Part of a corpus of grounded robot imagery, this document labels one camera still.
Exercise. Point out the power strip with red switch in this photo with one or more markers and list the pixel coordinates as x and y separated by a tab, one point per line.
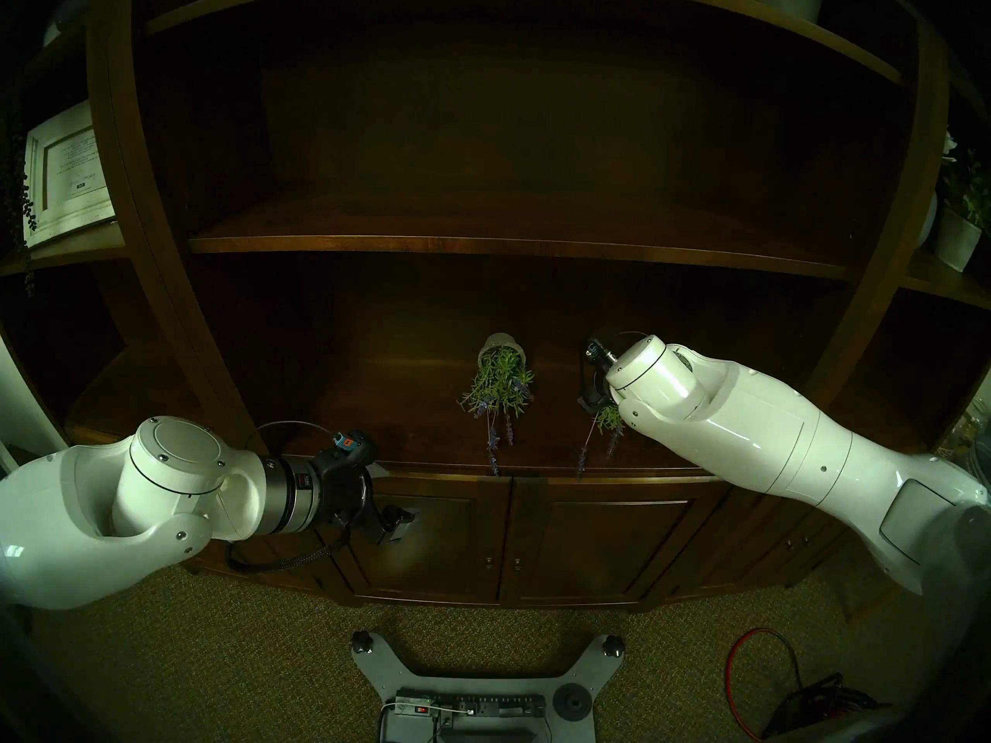
480	705

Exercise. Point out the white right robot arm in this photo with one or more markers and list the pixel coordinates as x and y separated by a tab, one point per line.
774	439

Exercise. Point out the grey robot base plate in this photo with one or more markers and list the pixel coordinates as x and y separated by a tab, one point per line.
387	676

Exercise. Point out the dark wooden bookcase cabinet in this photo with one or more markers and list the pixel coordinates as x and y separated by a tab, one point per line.
495	130

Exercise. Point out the green plant in white pot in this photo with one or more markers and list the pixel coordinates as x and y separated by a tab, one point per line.
954	238

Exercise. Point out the black round caster disc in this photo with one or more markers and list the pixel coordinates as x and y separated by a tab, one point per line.
574	700

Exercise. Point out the black star knob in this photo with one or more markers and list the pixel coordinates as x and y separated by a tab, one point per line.
614	645
364	642

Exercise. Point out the white framed certificate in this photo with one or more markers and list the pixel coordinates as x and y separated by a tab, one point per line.
70	169

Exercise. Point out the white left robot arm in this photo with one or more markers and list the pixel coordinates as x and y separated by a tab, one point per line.
77	509

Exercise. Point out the dark hanging vine plant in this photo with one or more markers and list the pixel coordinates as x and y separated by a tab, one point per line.
23	200

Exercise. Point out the fake lavender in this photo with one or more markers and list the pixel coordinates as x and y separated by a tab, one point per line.
499	378
609	420

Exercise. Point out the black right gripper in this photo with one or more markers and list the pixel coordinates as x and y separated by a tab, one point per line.
600	397

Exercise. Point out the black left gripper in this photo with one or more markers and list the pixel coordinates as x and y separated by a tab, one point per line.
341	486

